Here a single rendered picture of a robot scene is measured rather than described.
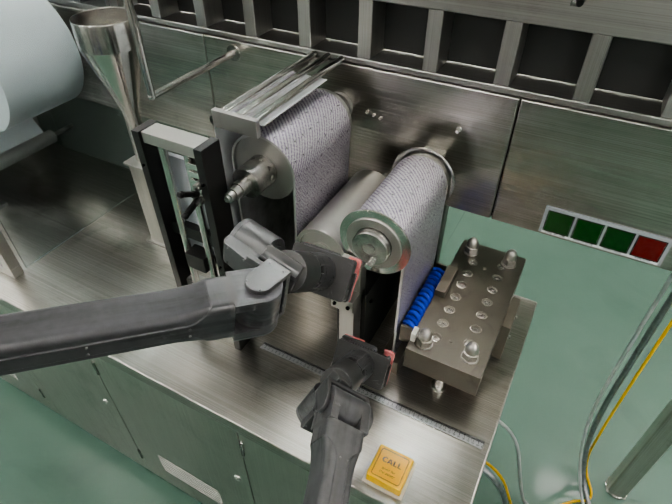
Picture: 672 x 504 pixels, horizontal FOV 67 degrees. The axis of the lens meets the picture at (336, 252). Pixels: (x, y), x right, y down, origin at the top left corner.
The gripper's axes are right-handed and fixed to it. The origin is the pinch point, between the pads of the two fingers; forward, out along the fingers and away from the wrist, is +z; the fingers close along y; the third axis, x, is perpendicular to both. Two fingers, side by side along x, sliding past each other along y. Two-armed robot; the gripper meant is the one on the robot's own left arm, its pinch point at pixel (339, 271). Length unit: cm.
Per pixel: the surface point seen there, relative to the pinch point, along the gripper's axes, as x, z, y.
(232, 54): 39, 28, -53
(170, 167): 8.3, -2.2, -37.1
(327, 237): 3.8, 16.4, -10.3
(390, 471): -35.0, 16.2, 15.8
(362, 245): 4.6, 12.4, -1.5
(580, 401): -37, 158, 64
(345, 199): 12.4, 24.0, -11.9
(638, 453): -38, 112, 77
